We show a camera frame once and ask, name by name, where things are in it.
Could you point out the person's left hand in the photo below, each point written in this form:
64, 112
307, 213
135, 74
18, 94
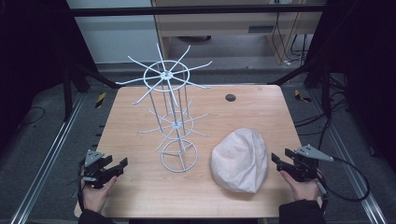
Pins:
96, 196

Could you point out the yellow black striped tape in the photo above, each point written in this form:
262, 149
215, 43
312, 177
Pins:
301, 96
100, 100

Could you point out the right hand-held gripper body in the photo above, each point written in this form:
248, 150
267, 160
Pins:
306, 165

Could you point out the pale pink cloth hat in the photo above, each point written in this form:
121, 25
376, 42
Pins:
239, 161

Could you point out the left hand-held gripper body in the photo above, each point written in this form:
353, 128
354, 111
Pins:
93, 169

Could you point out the dark curtain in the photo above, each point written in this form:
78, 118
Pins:
31, 62
364, 68

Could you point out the person's right hand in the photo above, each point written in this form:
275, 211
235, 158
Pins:
300, 188

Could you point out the light wooden desk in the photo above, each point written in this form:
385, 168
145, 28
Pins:
218, 26

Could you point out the aluminium floor rail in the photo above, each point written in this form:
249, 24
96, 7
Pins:
46, 161
351, 168

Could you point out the black metal stand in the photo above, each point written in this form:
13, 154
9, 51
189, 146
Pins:
325, 90
67, 93

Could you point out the white cabinet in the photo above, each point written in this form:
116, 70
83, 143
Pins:
115, 37

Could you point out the black horizontal frame bar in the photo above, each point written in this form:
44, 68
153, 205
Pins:
186, 10

